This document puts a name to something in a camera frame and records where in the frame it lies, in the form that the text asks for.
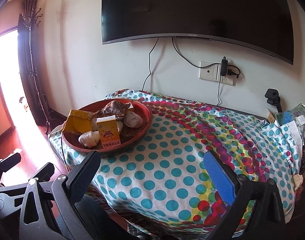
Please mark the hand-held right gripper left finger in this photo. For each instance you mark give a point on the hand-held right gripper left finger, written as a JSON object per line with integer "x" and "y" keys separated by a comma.
{"x": 85, "y": 175}

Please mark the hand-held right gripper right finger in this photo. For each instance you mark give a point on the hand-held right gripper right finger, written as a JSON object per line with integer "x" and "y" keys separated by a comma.
{"x": 220, "y": 177}

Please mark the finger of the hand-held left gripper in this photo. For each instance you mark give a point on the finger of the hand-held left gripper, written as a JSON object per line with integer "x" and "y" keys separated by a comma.
{"x": 46, "y": 171}
{"x": 11, "y": 158}

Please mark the large white sock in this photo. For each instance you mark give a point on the large white sock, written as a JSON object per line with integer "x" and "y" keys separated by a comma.
{"x": 88, "y": 138}

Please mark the yellow carton box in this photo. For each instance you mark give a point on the yellow carton box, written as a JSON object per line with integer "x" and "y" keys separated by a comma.
{"x": 108, "y": 132}

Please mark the yellow patterned packet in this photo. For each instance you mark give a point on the yellow patterned packet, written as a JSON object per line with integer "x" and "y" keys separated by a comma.
{"x": 76, "y": 123}

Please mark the round red tray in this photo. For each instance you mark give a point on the round red tray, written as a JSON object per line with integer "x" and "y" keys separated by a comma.
{"x": 140, "y": 135}

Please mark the knotted white sock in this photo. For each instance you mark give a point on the knotted white sock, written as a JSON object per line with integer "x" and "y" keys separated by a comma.
{"x": 132, "y": 120}

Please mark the brown snack wrapper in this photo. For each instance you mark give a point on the brown snack wrapper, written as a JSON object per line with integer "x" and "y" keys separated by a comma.
{"x": 115, "y": 108}

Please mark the dark metal coat rack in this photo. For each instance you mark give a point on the dark metal coat rack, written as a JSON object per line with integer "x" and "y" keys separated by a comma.
{"x": 47, "y": 127}

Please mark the polka dot cloth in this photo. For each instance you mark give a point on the polka dot cloth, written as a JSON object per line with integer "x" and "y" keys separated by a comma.
{"x": 167, "y": 170}

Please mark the small blurry ornament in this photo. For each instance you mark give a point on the small blurry ornament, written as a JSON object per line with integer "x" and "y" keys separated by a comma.
{"x": 23, "y": 103}

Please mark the small beige object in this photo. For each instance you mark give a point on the small beige object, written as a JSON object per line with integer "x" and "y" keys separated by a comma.
{"x": 298, "y": 180}

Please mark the small cardboard tag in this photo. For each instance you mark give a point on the small cardboard tag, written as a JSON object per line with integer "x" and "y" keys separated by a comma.
{"x": 271, "y": 117}

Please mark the dark curtain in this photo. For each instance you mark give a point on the dark curtain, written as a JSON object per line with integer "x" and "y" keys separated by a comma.
{"x": 26, "y": 67}

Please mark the clear bag with blue contents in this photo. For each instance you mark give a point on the clear bag with blue contents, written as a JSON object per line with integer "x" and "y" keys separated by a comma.
{"x": 295, "y": 115}

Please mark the black power adapter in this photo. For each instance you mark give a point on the black power adapter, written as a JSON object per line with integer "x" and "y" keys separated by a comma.
{"x": 223, "y": 67}

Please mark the white wall socket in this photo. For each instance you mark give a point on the white wall socket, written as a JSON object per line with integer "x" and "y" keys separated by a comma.
{"x": 228, "y": 81}

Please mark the small black camera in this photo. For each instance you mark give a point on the small black camera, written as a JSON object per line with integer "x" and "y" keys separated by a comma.
{"x": 271, "y": 95}

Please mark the white blank wall plate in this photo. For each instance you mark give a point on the white blank wall plate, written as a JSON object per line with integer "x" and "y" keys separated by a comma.
{"x": 208, "y": 71}

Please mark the black wall television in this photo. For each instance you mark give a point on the black wall television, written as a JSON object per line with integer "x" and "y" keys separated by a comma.
{"x": 192, "y": 5}

